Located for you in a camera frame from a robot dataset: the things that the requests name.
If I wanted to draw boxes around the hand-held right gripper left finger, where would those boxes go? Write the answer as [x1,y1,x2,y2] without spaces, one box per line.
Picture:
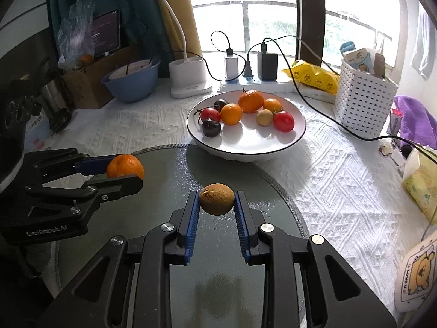
[37,189,200,328]

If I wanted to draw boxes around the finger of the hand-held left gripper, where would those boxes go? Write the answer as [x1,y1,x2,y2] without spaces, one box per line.
[24,174,144,217]
[23,148,115,178]

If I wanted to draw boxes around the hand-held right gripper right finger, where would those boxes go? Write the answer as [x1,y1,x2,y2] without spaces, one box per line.
[234,191,398,328]

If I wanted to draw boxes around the brown kiwi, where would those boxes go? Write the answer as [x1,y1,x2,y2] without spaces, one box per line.
[199,183,235,216]

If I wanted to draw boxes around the white plate with dark rim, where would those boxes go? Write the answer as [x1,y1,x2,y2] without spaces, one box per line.
[186,90,307,163]

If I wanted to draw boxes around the small tan kiwi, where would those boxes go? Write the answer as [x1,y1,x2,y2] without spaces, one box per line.
[256,109,274,127]

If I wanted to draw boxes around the large red tomato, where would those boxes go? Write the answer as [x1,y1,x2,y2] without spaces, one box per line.
[273,111,295,132]

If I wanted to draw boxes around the mandarin orange with stem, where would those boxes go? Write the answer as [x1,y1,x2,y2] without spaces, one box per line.
[238,89,264,113]

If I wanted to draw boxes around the round glass turntable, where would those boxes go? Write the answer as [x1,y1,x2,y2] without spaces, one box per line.
[55,143,309,328]

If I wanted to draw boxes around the dark metal kettle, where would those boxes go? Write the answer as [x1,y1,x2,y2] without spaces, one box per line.
[41,72,72,133]

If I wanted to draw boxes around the cardboard box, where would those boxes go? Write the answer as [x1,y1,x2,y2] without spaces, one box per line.
[60,46,140,109]

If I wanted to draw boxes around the blue bowl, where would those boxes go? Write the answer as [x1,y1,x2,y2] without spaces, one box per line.
[101,58,161,104]

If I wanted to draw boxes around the white textured tablecloth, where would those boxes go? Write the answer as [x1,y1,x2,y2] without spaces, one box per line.
[24,75,437,328]

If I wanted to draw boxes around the small red tomato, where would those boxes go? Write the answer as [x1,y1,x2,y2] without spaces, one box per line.
[201,107,222,122]

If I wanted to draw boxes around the white desk lamp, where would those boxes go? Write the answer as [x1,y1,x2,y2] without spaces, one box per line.
[106,0,213,99]

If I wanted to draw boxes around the small orange kumquat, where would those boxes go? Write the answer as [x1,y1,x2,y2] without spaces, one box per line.
[263,98,283,114]

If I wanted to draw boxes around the black smartphone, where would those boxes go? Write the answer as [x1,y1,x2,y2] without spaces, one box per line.
[90,10,121,58]

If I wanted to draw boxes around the clear plastic bag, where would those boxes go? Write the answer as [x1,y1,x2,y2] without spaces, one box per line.
[57,0,96,71]

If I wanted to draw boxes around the white power strip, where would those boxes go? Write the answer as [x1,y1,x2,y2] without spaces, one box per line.
[220,75,297,93]

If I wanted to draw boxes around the flat white packet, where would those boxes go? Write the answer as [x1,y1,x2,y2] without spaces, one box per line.
[297,87,337,105]

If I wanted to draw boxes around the white charger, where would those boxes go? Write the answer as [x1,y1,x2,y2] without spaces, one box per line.
[224,55,240,81]

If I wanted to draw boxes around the black charger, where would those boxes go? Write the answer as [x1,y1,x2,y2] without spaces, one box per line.
[257,51,279,81]

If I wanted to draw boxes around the teal curtain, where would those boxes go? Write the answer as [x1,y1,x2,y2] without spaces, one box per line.
[48,0,175,72]

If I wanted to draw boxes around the yellow wipes packet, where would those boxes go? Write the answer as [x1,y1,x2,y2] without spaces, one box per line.
[282,60,340,95]

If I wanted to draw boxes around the yellow curtain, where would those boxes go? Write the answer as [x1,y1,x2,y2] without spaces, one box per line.
[160,0,203,58]

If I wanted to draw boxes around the white perforated basket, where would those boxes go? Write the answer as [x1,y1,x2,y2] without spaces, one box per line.
[334,58,399,136]

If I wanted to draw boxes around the bear print white bag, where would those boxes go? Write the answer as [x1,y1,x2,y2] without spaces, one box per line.
[394,237,437,313]

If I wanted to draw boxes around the small pink capped bottle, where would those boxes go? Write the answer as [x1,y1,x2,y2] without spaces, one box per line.
[387,107,401,137]

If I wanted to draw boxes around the yellow green tissue pack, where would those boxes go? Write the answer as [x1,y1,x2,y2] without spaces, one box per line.
[402,145,437,226]

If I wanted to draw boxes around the metal balcony railing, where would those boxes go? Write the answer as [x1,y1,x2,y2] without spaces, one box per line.
[193,0,393,62]

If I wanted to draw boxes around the blue white carton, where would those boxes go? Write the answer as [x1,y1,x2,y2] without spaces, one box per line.
[341,41,376,74]

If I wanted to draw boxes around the purple cloth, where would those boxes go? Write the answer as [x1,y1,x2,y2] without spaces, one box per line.
[392,96,437,151]

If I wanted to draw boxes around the brown card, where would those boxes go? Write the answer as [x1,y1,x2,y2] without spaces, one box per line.
[372,53,386,79]

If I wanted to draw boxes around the hanging grey garment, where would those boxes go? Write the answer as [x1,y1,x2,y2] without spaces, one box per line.
[410,3,436,81]

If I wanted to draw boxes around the short black charging cable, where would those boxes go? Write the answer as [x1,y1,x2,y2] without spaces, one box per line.
[211,31,235,57]

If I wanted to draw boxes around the long black cable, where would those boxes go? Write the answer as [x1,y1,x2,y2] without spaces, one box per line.
[246,35,437,159]

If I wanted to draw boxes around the dark window post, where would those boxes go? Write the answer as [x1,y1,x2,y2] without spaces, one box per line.
[295,0,326,65]

